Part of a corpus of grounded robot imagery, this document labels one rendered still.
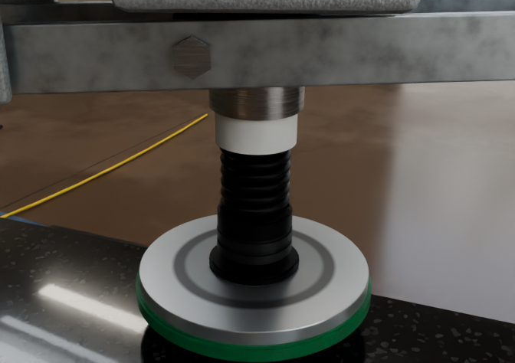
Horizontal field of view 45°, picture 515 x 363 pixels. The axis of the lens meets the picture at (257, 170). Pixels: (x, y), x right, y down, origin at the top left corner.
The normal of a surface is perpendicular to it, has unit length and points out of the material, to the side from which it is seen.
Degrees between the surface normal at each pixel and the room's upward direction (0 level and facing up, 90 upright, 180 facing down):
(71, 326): 0
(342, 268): 0
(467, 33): 90
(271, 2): 113
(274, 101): 90
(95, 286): 0
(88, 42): 90
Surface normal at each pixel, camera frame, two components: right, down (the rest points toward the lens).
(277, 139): 0.52, 0.33
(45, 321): 0.01, -0.92
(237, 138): -0.42, 0.34
